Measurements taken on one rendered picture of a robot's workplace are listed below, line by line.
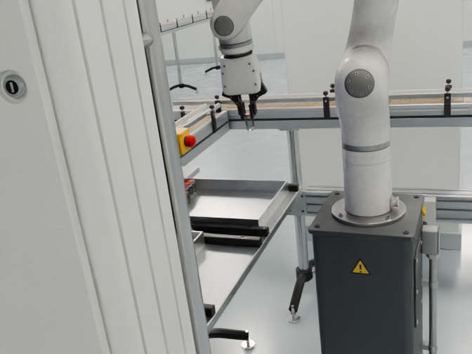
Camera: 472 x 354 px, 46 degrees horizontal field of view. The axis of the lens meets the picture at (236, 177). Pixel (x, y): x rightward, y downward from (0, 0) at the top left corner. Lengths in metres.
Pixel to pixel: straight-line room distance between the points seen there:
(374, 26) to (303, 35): 1.56
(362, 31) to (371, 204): 0.42
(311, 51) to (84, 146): 2.51
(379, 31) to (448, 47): 1.46
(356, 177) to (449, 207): 1.05
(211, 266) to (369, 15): 0.67
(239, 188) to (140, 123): 1.13
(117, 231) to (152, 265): 0.08
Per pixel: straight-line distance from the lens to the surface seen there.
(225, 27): 1.33
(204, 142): 2.21
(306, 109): 2.34
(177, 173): 0.67
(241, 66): 1.43
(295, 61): 2.95
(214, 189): 1.69
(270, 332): 2.54
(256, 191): 1.64
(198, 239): 1.33
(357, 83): 1.28
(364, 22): 1.37
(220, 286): 1.19
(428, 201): 2.36
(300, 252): 2.64
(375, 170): 1.41
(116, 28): 0.53
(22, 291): 0.53
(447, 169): 2.99
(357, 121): 1.36
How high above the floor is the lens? 1.49
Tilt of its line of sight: 20 degrees down
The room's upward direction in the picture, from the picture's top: 7 degrees counter-clockwise
